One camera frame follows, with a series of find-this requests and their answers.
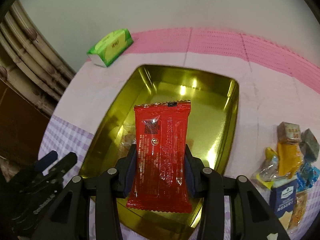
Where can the grey sesame cake block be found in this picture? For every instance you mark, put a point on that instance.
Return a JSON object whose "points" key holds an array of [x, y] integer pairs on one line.
{"points": [[309, 146]]}

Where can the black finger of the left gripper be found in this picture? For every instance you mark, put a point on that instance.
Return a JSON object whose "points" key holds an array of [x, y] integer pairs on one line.
{"points": [[56, 167]]}

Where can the clear bag nut brittle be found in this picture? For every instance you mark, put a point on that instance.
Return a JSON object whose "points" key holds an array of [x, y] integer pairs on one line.
{"points": [[299, 209]]}

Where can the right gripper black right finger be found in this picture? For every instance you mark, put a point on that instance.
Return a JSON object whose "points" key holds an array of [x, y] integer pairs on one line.
{"points": [[251, 217]]}

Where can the red snack packet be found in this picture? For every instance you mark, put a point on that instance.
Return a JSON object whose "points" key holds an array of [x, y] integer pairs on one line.
{"points": [[159, 183]]}

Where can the brown cake square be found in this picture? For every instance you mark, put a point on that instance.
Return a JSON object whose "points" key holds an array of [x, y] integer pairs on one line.
{"points": [[288, 133]]}

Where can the pink purple plaid tablecloth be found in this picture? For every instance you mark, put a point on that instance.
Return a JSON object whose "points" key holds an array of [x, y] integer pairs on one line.
{"points": [[241, 87]]}

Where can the green tissue pack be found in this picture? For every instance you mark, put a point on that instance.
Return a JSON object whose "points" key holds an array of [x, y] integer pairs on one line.
{"points": [[110, 47]]}

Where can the clear bag fried snack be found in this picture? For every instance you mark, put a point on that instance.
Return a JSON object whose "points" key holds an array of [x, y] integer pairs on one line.
{"points": [[127, 138]]}

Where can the navy soda cracker pack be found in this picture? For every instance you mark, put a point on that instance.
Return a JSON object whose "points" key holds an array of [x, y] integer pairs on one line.
{"points": [[282, 199]]}

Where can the beige patterned curtain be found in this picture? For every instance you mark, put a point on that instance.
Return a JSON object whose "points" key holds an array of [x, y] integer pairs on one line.
{"points": [[29, 64]]}

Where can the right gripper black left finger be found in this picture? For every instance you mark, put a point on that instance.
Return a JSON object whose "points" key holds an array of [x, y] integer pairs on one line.
{"points": [[68, 216]]}

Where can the yellow edged clear candy pack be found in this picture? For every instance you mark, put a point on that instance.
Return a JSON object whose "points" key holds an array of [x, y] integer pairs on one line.
{"points": [[267, 173]]}

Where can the orange yellow snack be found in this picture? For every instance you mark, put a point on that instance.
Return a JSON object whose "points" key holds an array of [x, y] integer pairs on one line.
{"points": [[290, 159]]}

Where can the blue snack pack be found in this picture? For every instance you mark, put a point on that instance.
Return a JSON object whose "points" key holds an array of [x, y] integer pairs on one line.
{"points": [[303, 182]]}

